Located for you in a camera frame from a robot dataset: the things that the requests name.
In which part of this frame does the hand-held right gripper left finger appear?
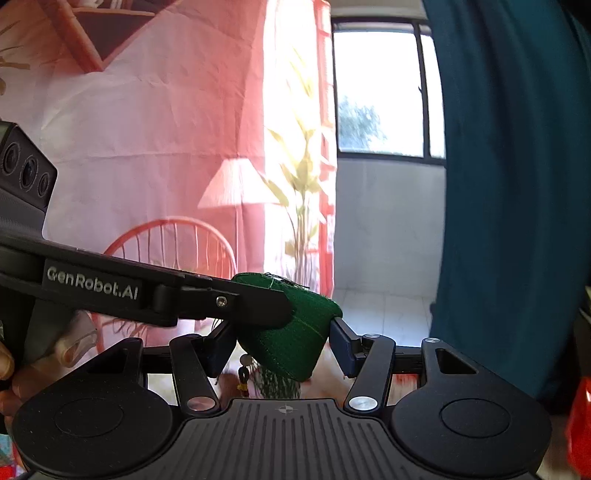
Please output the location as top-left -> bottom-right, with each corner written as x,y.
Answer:
87,320 -> 239,415

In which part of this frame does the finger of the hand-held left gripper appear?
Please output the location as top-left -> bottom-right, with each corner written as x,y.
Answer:
152,275 -> 297,330

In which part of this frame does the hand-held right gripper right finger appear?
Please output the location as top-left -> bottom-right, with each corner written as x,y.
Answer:
329,318 -> 479,412

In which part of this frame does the green knitted hat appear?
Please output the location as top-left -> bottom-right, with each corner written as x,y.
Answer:
230,272 -> 344,383

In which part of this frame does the person's left hand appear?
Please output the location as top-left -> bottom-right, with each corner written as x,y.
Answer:
0,311 -> 99,421

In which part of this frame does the pink printed room backdrop cloth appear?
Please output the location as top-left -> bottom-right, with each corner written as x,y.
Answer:
0,0 -> 339,402

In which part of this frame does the teal curtain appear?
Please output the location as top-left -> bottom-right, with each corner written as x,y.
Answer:
422,0 -> 591,408

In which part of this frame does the window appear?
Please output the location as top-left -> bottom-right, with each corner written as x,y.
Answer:
329,17 -> 448,167

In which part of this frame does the red plastic bag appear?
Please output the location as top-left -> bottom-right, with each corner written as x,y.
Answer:
566,376 -> 591,479

